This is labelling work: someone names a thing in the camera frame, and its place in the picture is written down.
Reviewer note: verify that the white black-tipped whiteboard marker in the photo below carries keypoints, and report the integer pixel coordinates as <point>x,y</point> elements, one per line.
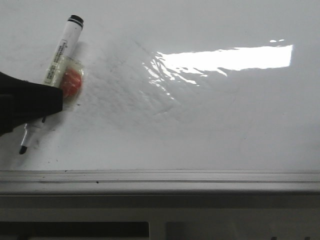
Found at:
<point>65,47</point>

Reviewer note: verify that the red disc taped to marker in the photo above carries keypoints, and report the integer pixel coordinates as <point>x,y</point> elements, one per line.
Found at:
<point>70,77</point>

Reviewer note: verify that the grey table edge with slots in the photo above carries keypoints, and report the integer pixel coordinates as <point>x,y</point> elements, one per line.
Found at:
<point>160,217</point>

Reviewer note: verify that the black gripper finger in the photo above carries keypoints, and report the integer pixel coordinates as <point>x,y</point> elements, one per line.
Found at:
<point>22,101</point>

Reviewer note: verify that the white glossy whiteboard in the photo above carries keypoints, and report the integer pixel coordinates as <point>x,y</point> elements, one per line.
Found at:
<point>172,84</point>

